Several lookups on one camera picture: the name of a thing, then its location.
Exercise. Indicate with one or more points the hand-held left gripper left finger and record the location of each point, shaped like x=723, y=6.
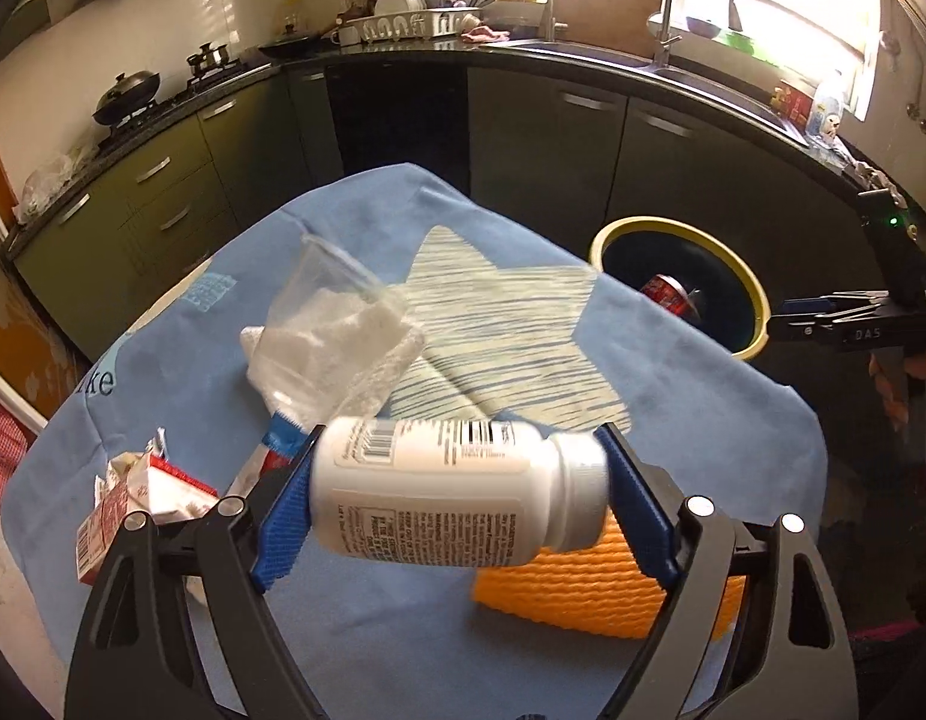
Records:
x=287, y=510

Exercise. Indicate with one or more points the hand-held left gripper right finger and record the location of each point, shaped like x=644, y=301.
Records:
x=635, y=495

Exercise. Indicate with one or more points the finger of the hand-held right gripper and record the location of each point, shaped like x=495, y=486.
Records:
x=804, y=307

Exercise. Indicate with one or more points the yellow-rimmed dark bin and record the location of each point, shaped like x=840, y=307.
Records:
x=725, y=292

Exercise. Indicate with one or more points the crushed red soda can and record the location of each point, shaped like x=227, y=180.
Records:
x=665, y=291

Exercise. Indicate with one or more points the clear plastic cup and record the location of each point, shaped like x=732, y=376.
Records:
x=335, y=360

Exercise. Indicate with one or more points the white pill bottle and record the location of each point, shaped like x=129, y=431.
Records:
x=448, y=487

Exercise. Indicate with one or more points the white paper towel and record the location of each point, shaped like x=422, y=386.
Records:
x=257, y=341

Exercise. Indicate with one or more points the white toothpaste tube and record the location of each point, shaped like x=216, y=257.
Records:
x=272, y=450

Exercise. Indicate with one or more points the crumpled clear plastic bag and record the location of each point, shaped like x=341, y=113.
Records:
x=853, y=165

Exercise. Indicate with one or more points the red white milk carton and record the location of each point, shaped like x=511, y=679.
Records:
x=163, y=495

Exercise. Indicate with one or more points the blue white bottle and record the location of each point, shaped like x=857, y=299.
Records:
x=826, y=109

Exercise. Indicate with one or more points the red white container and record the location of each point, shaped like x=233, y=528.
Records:
x=791, y=101

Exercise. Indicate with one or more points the blue printed tablecloth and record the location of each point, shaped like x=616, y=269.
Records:
x=508, y=255

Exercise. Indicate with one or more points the green plastic basin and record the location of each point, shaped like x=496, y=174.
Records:
x=733, y=40

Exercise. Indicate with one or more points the red checked apron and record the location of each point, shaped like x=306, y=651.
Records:
x=2, y=450

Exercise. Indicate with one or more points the blue bowl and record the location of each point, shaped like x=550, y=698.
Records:
x=701, y=27

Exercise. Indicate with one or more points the steel kitchen sink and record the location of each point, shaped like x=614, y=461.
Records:
x=620, y=60

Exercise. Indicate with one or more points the tall steel kitchen faucet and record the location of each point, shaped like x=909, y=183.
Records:
x=665, y=30

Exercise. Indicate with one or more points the green base cabinets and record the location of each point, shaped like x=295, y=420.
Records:
x=538, y=135

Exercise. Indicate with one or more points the wooden cutting board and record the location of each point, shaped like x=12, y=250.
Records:
x=605, y=15

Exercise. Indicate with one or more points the short steel faucet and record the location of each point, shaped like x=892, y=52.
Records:
x=553, y=22

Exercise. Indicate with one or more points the white plastic bag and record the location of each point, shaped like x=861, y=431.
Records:
x=51, y=184

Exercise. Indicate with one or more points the black built-in appliance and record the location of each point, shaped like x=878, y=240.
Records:
x=395, y=120

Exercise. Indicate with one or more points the pink dishcloth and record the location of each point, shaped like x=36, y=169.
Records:
x=485, y=34

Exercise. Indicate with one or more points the black gas stove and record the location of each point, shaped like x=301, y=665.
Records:
x=178, y=97

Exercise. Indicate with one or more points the black wok with lid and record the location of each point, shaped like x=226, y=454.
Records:
x=126, y=97

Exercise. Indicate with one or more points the small dark kettle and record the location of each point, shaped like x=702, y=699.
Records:
x=208, y=58

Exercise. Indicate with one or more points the black frying pan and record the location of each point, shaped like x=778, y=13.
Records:
x=290, y=45

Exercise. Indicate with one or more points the white mug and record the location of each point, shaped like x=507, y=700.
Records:
x=348, y=35

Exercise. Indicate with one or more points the white dish rack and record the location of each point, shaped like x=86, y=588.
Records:
x=410, y=26

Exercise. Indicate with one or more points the stack of white plates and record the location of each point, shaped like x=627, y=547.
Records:
x=399, y=1

